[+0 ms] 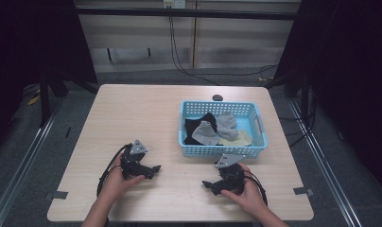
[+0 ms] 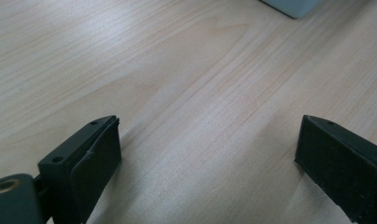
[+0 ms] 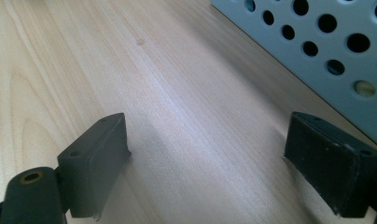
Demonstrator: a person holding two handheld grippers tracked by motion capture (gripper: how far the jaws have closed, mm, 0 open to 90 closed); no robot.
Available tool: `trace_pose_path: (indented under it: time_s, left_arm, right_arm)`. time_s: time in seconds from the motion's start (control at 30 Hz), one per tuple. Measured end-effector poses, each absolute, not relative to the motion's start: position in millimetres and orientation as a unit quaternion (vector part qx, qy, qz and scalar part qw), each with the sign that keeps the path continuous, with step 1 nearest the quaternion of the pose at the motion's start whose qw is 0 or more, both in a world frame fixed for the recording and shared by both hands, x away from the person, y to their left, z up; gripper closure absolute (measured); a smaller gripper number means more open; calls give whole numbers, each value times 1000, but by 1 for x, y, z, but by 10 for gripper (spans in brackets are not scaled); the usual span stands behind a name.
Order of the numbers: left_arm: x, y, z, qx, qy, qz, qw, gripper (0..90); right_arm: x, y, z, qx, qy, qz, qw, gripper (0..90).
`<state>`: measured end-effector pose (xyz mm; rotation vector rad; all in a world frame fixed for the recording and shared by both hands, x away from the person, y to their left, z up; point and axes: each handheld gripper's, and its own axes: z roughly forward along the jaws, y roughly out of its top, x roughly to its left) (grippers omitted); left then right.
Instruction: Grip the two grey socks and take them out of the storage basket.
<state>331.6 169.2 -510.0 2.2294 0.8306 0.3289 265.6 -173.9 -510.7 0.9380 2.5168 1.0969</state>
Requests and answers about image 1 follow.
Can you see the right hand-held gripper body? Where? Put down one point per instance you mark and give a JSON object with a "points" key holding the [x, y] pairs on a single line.
{"points": [[231, 178]]}

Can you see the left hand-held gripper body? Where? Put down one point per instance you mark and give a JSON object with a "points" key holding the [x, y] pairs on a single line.
{"points": [[133, 165]]}

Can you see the person's right hand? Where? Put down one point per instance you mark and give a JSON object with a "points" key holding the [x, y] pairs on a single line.
{"points": [[249, 197]]}

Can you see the person's left hand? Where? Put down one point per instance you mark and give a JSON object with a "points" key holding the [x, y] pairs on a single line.
{"points": [[116, 186]]}

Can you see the beige sock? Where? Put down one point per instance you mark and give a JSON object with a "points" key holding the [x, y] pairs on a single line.
{"points": [[242, 138]]}

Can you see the light blue plastic basket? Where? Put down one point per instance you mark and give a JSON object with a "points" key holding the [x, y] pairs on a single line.
{"points": [[258, 138]]}

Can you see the grey sock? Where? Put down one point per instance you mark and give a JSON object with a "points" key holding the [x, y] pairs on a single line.
{"points": [[227, 125], [205, 133]]}

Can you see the black sock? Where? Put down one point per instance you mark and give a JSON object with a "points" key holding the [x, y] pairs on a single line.
{"points": [[192, 127]]}

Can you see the grey tape piece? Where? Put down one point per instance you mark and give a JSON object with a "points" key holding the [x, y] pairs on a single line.
{"points": [[303, 191], [60, 195]]}

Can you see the dark round table grommet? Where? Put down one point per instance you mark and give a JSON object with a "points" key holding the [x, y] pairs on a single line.
{"points": [[217, 97]]}

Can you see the black metal stand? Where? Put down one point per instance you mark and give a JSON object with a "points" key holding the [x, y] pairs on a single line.
{"points": [[301, 91], [44, 97]]}

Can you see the yellow object on floor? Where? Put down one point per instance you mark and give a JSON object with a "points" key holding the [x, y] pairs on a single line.
{"points": [[33, 100]]}

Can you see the black curtain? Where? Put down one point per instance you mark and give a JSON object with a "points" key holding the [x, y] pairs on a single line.
{"points": [[31, 41], [346, 78]]}

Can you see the black horizontal bar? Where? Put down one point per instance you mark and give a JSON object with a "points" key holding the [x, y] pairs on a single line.
{"points": [[179, 13]]}

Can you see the metal floor rail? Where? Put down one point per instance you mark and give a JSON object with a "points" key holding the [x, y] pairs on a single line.
{"points": [[19, 170], [327, 170]]}

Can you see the white wall socket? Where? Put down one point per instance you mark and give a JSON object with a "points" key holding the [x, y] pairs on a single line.
{"points": [[174, 3]]}

